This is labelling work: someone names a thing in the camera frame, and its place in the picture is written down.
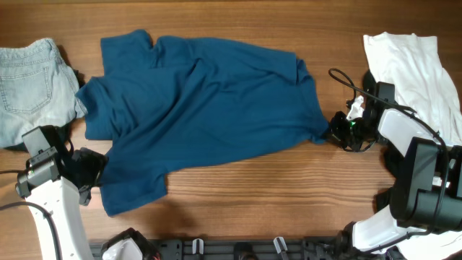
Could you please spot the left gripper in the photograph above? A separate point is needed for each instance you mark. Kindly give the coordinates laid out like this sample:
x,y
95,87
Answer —
x,y
97,162

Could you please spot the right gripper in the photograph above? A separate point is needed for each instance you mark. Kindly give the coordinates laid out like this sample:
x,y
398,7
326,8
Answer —
x,y
340,117

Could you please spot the blue t-shirt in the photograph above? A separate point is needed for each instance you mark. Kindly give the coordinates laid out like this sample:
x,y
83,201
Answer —
x,y
192,102

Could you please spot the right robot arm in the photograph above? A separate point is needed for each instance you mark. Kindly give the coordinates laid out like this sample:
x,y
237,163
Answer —
x,y
419,216

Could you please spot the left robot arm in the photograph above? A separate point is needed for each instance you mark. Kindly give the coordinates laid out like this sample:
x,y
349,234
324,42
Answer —
x,y
57,181

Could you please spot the black garment under denim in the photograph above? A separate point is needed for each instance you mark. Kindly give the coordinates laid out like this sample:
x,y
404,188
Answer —
x,y
64,131

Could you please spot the black garment at right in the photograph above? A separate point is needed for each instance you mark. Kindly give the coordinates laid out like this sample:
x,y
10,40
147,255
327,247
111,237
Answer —
x,y
391,156

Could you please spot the light blue denim shorts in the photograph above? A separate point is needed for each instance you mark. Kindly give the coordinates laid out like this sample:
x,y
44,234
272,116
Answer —
x,y
38,88

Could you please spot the white garment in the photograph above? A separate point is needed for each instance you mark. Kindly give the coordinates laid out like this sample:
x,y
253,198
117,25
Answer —
x,y
412,64

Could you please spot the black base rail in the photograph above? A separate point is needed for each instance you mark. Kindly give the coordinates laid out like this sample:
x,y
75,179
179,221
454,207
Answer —
x,y
300,249

